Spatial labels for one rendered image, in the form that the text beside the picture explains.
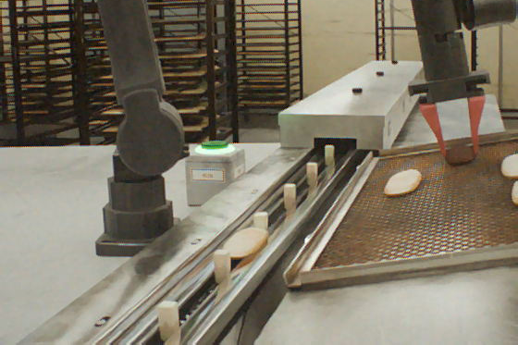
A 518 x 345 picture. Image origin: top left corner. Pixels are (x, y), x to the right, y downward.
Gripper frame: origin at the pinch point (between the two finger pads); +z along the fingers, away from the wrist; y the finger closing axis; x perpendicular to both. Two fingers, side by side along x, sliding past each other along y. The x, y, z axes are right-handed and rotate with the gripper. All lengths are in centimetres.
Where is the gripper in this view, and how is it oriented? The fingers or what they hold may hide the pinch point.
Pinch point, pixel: (459, 149)
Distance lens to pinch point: 97.8
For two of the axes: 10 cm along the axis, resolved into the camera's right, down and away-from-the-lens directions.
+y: 9.6, -1.5, -2.4
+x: 2.1, -1.8, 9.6
